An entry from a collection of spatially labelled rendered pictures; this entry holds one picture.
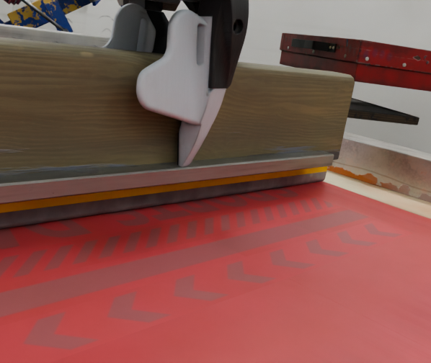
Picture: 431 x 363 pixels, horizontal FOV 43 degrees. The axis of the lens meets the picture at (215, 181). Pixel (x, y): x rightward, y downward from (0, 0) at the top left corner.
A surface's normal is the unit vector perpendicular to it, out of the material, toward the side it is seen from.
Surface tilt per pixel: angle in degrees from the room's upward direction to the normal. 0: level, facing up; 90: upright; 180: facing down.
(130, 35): 96
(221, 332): 0
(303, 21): 90
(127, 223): 0
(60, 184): 91
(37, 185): 91
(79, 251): 0
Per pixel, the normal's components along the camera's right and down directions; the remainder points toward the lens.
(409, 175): -0.70, 0.09
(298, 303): 0.14, -0.96
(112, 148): 0.69, 0.29
